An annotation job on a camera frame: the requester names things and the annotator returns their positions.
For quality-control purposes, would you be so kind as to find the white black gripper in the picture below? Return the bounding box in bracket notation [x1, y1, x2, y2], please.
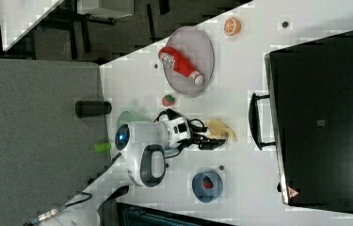
[164, 117, 226, 150]

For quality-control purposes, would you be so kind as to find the yellow plush peeled banana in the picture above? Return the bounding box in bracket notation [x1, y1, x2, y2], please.
[206, 120, 237, 142]

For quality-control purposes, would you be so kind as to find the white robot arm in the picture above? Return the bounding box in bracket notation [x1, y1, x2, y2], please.
[23, 116, 225, 226]

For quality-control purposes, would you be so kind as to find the red strawberry in bowl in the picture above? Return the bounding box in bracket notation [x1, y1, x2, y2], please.
[202, 176, 214, 189]

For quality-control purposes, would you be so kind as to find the blue bowl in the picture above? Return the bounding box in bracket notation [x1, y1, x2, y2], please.
[192, 170, 223, 203]

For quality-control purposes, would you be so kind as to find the red plush strawberry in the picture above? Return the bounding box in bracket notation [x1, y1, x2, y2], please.
[162, 94, 175, 107]

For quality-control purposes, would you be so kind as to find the red plush ketchup bottle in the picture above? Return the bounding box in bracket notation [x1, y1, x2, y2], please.
[158, 46, 204, 85]

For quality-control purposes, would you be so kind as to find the grey round plate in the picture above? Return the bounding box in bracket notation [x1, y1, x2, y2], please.
[163, 26, 215, 97]

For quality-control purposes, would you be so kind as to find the orange slice toy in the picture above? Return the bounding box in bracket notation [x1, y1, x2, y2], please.
[223, 17, 241, 36]

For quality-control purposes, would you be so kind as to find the black toaster oven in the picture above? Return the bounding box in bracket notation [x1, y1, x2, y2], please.
[265, 30, 353, 214]

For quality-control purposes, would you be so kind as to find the black oven door handle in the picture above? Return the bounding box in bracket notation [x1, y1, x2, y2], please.
[249, 93, 276, 151]

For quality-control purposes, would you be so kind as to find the black cylinder post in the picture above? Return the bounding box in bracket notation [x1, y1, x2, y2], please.
[75, 101, 112, 119]

